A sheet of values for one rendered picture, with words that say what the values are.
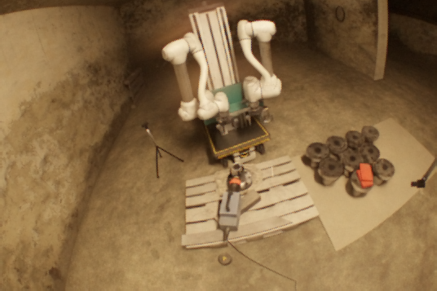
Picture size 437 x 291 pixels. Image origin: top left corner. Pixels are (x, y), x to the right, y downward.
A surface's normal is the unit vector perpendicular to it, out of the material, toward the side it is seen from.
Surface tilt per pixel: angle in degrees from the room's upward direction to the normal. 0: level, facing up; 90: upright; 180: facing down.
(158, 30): 90
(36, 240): 90
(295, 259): 0
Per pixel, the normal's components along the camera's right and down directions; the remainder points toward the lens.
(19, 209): 0.97, -0.24
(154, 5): 0.11, 0.56
